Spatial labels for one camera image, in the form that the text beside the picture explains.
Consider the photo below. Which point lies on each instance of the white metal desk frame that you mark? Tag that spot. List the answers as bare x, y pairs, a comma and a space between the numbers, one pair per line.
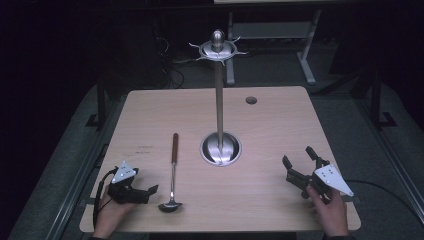
308, 60

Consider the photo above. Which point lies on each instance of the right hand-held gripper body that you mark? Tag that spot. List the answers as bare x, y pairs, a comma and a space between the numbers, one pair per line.
328, 176

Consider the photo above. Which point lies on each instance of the person's left hand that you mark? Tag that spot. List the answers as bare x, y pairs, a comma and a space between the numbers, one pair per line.
108, 216

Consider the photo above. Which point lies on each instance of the black metal stand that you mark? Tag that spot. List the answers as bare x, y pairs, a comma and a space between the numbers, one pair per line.
101, 106
376, 100

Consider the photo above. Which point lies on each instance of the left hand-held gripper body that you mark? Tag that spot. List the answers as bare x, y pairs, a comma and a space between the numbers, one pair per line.
128, 195

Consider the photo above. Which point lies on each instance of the metal utensil rack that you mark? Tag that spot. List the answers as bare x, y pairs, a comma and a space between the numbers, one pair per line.
219, 110

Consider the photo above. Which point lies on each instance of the person's right hand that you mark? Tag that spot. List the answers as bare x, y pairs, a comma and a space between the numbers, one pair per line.
331, 215

